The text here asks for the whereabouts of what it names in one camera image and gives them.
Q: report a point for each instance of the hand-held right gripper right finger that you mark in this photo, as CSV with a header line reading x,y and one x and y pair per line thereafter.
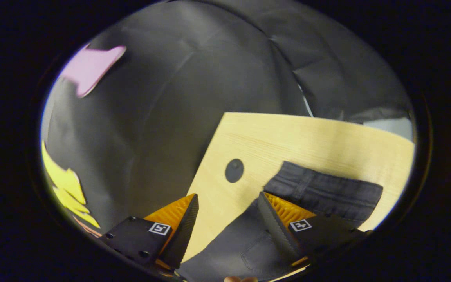
x,y
276,231

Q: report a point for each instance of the dark grey jeans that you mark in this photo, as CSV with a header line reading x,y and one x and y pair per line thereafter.
x,y
327,192

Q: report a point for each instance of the black round table grommet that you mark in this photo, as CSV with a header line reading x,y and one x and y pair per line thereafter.
x,y
234,170

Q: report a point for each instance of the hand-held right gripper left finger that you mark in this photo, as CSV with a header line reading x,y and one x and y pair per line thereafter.
x,y
184,231

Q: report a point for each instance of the black backdrop cloth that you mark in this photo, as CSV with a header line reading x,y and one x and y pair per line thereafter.
x,y
170,78

